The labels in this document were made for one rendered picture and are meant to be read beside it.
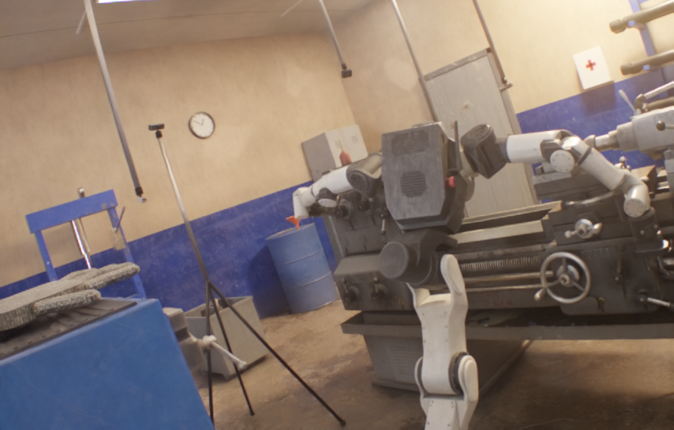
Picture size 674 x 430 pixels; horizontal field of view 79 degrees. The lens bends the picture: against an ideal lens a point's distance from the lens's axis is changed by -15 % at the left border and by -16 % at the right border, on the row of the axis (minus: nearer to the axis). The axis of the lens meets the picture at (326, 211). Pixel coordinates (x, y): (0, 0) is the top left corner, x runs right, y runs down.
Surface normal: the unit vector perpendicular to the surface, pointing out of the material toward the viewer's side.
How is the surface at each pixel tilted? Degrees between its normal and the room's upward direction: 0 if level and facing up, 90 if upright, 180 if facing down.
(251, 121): 90
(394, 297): 90
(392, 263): 60
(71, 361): 90
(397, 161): 76
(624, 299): 90
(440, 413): 46
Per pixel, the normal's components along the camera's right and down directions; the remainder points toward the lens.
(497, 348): 0.62, -0.15
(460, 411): -0.70, 0.01
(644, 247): -0.63, 0.49
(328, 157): -0.72, 0.29
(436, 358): -0.70, -0.36
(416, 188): -0.48, -0.04
